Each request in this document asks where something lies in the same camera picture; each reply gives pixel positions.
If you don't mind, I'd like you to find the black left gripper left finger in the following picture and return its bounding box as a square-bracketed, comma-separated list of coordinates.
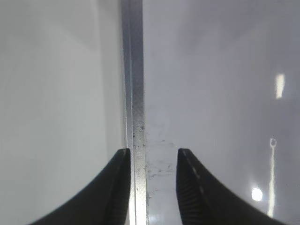
[34, 149, 131, 225]

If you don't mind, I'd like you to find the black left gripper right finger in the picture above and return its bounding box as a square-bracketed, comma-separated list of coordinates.
[176, 149, 283, 225]

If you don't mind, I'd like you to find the aluminium framed whiteboard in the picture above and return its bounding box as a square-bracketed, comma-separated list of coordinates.
[121, 0, 300, 225]

